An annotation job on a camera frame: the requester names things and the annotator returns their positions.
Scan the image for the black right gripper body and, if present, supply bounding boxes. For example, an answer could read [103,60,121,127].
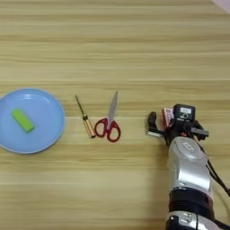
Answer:
[163,118,199,147]

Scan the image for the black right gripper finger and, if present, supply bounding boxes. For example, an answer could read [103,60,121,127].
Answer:
[146,111,165,138]
[191,119,210,141]

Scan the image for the red and white small box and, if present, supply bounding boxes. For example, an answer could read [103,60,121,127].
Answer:
[161,107,175,129]

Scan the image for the red handled scissors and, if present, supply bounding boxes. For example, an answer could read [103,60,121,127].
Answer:
[93,91,122,143]

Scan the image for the amber handled screwdriver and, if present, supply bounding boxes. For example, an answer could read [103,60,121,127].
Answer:
[74,94,97,139]

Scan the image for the green rectangular block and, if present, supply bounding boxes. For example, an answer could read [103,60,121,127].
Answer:
[11,108,36,134]

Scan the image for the black box with white label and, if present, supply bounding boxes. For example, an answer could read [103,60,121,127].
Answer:
[172,103,197,123]

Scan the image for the light blue round plate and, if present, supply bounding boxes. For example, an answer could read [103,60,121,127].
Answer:
[0,88,66,155]

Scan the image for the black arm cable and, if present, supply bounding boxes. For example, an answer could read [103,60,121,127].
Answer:
[197,140,230,230]

